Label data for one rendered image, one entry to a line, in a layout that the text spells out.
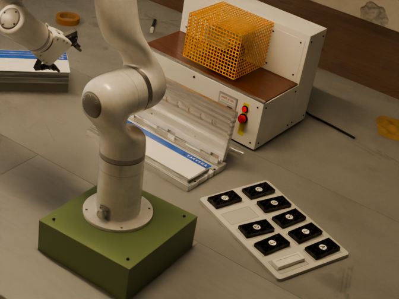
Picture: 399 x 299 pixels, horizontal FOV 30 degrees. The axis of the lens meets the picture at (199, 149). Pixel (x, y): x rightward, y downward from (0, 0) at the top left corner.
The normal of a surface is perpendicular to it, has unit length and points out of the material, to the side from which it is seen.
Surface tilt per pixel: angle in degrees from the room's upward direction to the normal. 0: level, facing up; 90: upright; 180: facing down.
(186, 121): 83
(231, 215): 0
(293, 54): 90
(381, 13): 91
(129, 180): 87
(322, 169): 0
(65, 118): 0
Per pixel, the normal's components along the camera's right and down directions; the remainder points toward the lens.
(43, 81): 0.22, 0.54
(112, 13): -0.11, 0.37
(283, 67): -0.60, 0.35
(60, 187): 0.15, -0.84
